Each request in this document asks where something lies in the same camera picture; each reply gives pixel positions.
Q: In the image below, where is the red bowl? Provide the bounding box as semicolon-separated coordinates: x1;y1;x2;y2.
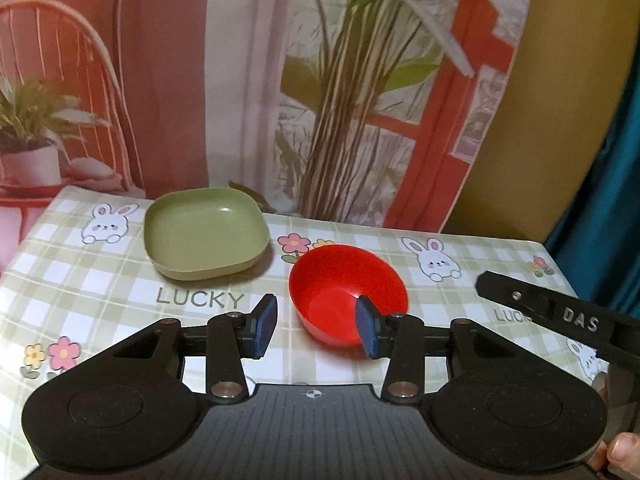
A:
288;245;409;348

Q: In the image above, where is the green square plate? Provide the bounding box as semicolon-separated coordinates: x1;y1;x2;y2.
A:
143;188;270;282

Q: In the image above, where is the person's hand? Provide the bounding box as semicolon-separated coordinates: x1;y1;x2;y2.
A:
589;432;640;479

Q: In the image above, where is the teal curtain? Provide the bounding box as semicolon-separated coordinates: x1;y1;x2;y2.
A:
544;74;640;321

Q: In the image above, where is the green plaid bunny tablecloth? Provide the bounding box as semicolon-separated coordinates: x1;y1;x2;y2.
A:
1;186;606;479

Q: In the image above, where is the printed room backdrop cloth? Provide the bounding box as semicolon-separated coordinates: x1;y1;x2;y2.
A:
1;0;530;261

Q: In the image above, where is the wooden headboard panel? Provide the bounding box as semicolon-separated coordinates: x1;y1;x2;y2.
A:
445;0;639;242

